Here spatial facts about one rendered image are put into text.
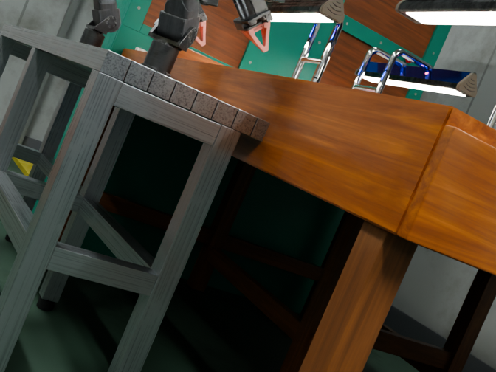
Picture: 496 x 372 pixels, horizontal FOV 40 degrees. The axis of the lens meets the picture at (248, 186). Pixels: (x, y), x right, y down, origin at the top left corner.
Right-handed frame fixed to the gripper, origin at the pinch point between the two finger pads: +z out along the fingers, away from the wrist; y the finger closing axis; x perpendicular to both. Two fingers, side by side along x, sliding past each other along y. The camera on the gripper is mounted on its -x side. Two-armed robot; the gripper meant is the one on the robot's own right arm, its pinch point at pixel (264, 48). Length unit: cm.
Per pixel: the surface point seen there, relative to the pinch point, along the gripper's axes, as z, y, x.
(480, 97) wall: 112, 125, -156
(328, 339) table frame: 19, -85, 42
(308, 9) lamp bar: 1.1, 19.9, -25.5
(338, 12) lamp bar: 4.2, 12.2, -30.0
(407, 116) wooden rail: -3, -82, 17
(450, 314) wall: 184, 83, -73
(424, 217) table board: 6, -93, 26
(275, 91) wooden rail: -1.8, -40.4, 17.6
